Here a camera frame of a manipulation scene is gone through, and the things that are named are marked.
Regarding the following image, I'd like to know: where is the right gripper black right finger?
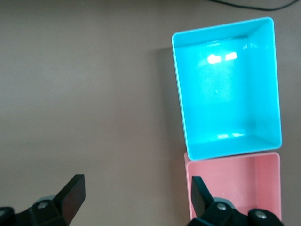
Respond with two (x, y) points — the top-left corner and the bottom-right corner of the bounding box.
(187, 175), (250, 226)

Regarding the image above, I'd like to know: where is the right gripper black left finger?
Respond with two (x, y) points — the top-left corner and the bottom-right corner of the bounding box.
(13, 173), (86, 226)

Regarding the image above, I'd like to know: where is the pink plastic bin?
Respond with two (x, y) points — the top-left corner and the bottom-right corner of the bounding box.
(184, 152), (282, 223)

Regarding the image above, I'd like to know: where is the blue plastic bin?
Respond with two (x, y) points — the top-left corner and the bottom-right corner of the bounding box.
(171, 16), (283, 161)

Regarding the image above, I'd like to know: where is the long looping black cable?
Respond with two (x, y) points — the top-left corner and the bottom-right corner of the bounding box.
(206, 0), (300, 11)

